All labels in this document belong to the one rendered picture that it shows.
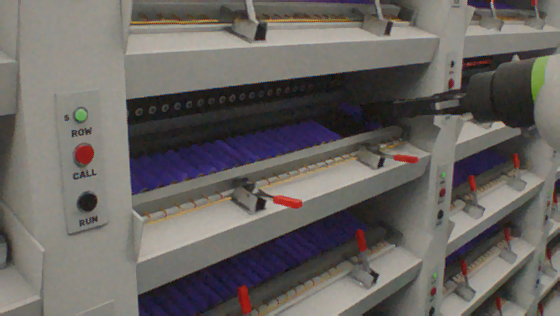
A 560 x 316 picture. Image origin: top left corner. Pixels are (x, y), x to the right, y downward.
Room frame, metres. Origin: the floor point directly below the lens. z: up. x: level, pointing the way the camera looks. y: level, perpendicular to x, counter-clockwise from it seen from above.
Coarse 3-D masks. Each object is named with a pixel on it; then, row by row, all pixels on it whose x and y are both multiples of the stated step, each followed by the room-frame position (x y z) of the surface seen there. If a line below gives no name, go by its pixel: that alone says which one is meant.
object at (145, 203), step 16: (384, 128) 0.95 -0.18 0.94; (400, 128) 0.97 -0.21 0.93; (336, 144) 0.83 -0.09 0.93; (352, 144) 0.85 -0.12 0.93; (272, 160) 0.73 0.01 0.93; (288, 160) 0.74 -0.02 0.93; (304, 160) 0.77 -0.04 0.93; (320, 160) 0.80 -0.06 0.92; (208, 176) 0.65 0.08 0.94; (224, 176) 0.66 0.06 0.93; (240, 176) 0.67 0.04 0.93; (256, 176) 0.70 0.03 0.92; (272, 176) 0.72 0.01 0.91; (144, 192) 0.59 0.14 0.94; (160, 192) 0.59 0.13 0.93; (176, 192) 0.60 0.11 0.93; (192, 192) 0.62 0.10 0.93; (208, 192) 0.64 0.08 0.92; (144, 208) 0.57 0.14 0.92; (160, 208) 0.58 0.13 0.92
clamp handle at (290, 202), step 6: (258, 186) 0.64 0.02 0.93; (252, 192) 0.64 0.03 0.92; (258, 192) 0.65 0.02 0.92; (264, 198) 0.63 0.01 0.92; (270, 198) 0.62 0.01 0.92; (276, 198) 0.62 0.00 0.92; (282, 198) 0.61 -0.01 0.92; (288, 198) 0.61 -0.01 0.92; (294, 198) 0.61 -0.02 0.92; (282, 204) 0.61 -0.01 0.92; (288, 204) 0.60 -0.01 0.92; (294, 204) 0.60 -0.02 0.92; (300, 204) 0.60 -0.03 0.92
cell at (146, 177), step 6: (132, 162) 0.65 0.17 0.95; (132, 168) 0.64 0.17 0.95; (138, 168) 0.64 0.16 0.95; (144, 168) 0.65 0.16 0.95; (138, 174) 0.63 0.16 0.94; (144, 174) 0.63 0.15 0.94; (150, 174) 0.63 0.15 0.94; (144, 180) 0.63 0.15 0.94; (150, 180) 0.62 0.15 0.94; (156, 180) 0.62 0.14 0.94; (150, 186) 0.62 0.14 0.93; (156, 186) 0.62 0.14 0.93
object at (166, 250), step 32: (320, 96) 0.99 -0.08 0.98; (352, 96) 1.06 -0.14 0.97; (128, 128) 0.70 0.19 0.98; (160, 128) 0.74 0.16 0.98; (416, 128) 0.97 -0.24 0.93; (352, 160) 0.85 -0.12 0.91; (288, 192) 0.71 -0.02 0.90; (320, 192) 0.73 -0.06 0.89; (352, 192) 0.78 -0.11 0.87; (160, 224) 0.57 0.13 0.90; (192, 224) 0.59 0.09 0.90; (224, 224) 0.60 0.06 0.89; (256, 224) 0.63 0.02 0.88; (288, 224) 0.68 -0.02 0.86; (160, 256) 0.53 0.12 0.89; (192, 256) 0.56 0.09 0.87; (224, 256) 0.61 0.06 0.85
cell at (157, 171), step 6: (144, 156) 0.67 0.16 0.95; (138, 162) 0.67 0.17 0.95; (144, 162) 0.66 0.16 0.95; (150, 162) 0.66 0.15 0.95; (150, 168) 0.65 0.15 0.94; (156, 168) 0.65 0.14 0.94; (162, 168) 0.65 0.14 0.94; (156, 174) 0.64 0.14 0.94; (162, 174) 0.64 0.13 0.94; (168, 174) 0.64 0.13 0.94; (162, 180) 0.64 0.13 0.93; (168, 180) 0.63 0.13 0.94; (174, 180) 0.64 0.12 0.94
